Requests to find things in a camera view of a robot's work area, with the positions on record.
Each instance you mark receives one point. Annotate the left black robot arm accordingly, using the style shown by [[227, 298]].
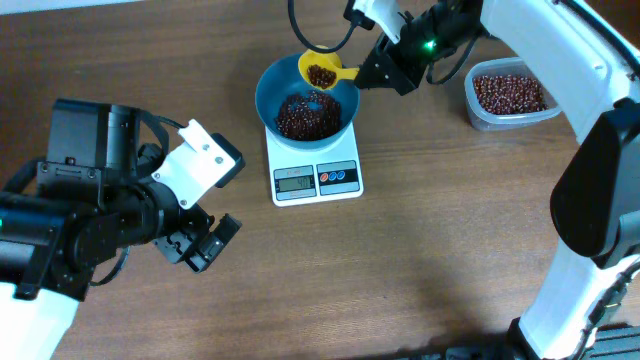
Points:
[[109, 181]]

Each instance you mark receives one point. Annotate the yellow plastic measuring scoop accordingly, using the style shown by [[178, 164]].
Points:
[[324, 71]]

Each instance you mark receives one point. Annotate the clear plastic food container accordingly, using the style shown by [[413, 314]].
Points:
[[503, 94]]

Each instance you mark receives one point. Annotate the teal plastic bowl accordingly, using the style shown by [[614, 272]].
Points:
[[282, 79]]

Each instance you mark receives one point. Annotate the white digital kitchen scale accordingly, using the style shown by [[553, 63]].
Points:
[[300, 177]]

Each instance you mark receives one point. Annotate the red beans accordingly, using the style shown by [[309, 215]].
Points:
[[312, 116]]

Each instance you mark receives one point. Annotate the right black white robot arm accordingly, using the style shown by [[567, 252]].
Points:
[[592, 72]]

